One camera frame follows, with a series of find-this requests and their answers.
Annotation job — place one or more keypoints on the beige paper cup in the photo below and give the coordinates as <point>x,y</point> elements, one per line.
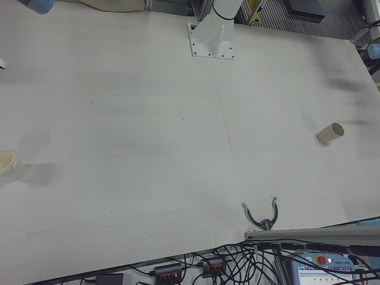
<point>328,134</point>

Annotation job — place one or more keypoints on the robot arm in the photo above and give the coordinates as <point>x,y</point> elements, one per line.
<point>374,52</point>
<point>38,6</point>

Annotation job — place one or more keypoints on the grey claw holder on rod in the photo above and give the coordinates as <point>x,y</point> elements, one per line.
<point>266,223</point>

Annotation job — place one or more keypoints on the black hub with orange ports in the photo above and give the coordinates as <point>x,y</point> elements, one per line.
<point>167,270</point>
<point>212,265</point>

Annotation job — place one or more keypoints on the small black box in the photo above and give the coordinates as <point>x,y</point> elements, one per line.
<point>110,279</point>

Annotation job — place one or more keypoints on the black metal box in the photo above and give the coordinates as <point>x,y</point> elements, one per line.
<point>305,9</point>

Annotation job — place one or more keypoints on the translucent plastic cup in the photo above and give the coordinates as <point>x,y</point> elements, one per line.
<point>12,171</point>

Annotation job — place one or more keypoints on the teach pendant with red button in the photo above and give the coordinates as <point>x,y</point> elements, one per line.
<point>326,267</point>

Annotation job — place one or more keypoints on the light blue plastic box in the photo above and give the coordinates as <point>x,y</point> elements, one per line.
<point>369,222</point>

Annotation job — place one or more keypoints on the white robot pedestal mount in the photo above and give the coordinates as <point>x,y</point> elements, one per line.
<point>212,38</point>

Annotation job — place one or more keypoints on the aluminium frame post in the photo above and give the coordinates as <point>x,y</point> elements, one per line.
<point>205,9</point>

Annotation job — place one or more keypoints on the yellow black striped post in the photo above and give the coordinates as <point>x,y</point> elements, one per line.
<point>253,12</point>

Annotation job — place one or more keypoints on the aluminium profile rail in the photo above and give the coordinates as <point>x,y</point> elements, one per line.
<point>311,233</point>

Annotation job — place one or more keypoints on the aluminium frame bar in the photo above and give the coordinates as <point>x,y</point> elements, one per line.
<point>359,35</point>

